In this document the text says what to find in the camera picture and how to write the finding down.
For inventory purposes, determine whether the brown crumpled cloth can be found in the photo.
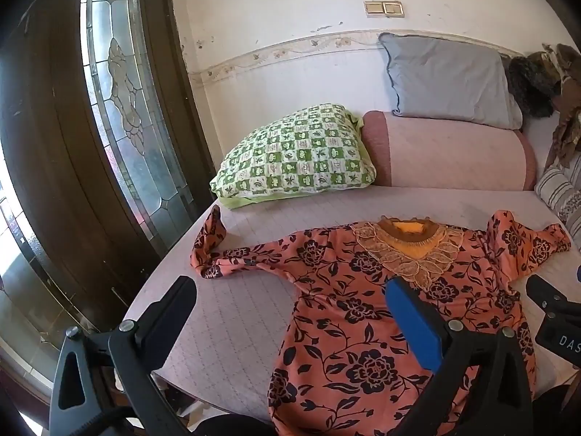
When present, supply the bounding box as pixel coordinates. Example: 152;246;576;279
542;43;581;170

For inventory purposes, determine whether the bed with pale quilted cover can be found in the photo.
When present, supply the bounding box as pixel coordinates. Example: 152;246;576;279
122;122;581;424

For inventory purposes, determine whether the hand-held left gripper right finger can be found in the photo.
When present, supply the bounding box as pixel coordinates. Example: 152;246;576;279
385;277;536;436

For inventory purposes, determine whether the wooden door with patterned glass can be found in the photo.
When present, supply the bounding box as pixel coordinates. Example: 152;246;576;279
0;0;219;403

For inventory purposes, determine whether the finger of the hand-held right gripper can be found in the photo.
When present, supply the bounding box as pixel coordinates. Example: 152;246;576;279
527;275;570;316

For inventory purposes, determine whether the dark furry cloth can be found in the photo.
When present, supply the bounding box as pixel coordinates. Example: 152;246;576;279
505;54;562;119

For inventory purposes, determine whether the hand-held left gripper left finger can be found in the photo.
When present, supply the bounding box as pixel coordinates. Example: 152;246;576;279
49;275;198;436

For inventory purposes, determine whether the person's dark-clothed left leg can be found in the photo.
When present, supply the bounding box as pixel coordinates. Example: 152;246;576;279
193;412;275;436

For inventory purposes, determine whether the orange black floral dress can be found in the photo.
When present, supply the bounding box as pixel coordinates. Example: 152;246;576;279
191;205;572;432

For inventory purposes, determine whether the grey striped cushion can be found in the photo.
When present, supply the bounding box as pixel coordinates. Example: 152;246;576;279
535;150;581;238

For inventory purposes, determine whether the grey-blue pillow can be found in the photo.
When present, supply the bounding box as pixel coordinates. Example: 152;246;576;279
379;32;524;130

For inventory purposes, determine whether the green checked pillow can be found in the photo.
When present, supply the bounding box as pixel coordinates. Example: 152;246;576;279
210;104;377;210

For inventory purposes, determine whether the pink bolster cushion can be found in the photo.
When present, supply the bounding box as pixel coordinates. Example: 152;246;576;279
362;110;537;191

